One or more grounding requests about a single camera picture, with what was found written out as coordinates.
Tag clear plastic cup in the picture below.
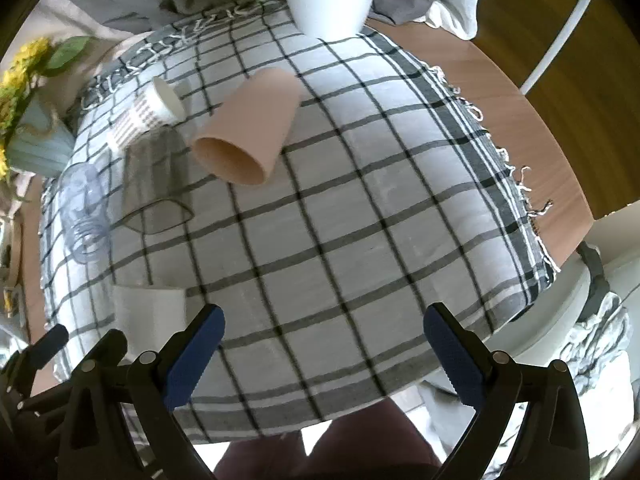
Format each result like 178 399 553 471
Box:
59 162 110 263

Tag white cloth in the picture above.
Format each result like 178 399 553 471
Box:
424 0 483 42

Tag white patterned paper cup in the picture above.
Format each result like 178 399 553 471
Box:
106 76 186 153

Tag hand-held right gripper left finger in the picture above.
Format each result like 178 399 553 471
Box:
57 304 226 480

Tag grey translucent cup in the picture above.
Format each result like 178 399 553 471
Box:
122 127 193 236

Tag pink cup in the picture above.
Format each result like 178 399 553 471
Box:
191 67 301 186

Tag grey striped fabric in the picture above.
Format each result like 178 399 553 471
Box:
562 242 633 466

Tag light blue ribbed pot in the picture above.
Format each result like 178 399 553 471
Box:
6 97 77 179

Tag grey checked cloth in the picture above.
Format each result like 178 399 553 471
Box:
39 0 560 445

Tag yellow artificial flowers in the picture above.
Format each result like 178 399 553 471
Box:
0 35 95 178

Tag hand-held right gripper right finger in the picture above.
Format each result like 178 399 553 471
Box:
422 302 591 480

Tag plain white cup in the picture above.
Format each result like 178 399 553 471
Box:
111 284 187 363

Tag white tube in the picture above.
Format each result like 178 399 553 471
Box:
519 0 599 96

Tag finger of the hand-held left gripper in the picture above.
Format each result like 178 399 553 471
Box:
0 324 70 411

